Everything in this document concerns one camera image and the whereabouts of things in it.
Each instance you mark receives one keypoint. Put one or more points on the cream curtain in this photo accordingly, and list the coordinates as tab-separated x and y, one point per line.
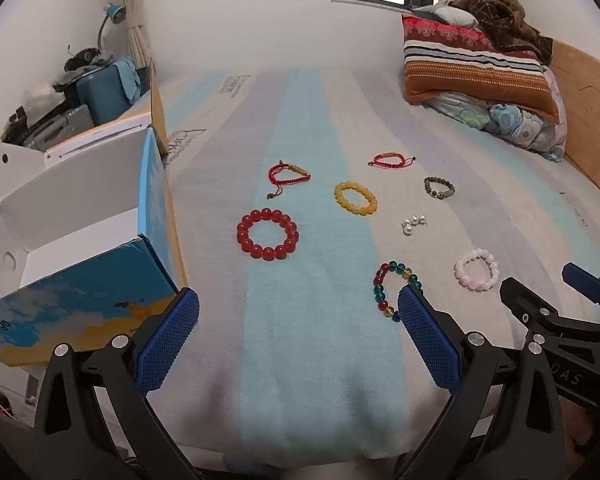
135	10

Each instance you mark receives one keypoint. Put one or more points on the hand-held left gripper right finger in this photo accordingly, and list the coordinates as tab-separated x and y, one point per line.
425	340

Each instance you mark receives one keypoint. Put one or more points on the grey pillow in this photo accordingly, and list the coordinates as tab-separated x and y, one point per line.
450	14

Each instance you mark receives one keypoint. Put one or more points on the teal cloth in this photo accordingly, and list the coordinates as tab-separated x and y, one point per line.
127	77

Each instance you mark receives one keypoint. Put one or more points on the floral quilt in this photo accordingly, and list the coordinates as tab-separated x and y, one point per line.
510	125

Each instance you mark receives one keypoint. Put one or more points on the blue and white cardboard box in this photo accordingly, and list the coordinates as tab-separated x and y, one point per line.
70	200

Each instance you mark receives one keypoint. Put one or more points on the grey suitcase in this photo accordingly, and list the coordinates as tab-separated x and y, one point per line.
55	127

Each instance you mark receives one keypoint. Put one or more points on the wooden bed frame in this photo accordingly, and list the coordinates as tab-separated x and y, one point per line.
590	110

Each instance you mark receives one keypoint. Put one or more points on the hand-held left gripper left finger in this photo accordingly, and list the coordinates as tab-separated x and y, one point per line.
167	340

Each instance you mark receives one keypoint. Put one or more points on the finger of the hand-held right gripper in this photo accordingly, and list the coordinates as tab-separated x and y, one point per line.
585	280
517	297

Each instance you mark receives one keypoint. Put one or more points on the blue suitcase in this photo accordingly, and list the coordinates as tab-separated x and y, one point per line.
100	95

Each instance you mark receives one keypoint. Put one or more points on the striped pillow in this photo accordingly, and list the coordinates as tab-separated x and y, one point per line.
470	70

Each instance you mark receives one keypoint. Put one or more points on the striped bed sheet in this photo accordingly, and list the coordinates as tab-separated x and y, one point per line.
310	335

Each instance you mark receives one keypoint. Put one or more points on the dark clutter pile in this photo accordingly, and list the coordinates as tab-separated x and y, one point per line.
82	57

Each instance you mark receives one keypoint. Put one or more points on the blue desk lamp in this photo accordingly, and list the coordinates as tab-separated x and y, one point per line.
112	12

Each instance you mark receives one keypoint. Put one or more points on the white pearl earrings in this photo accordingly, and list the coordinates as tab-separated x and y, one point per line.
408	230

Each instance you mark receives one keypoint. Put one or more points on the brown blanket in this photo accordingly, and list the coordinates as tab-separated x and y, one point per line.
500	15

